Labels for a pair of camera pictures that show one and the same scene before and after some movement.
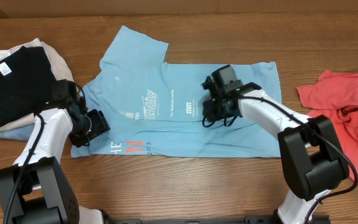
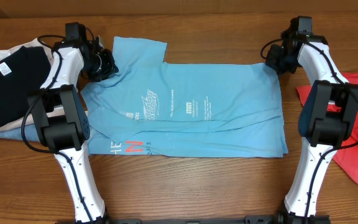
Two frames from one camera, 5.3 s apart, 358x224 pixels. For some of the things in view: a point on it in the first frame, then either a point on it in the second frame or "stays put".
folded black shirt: (15, 89) stays put
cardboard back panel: (1, 9) stays put
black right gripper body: (217, 111) -> (281, 62)
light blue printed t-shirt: (175, 109) stays put
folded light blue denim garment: (22, 133) stays put
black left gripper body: (91, 126) -> (99, 66)
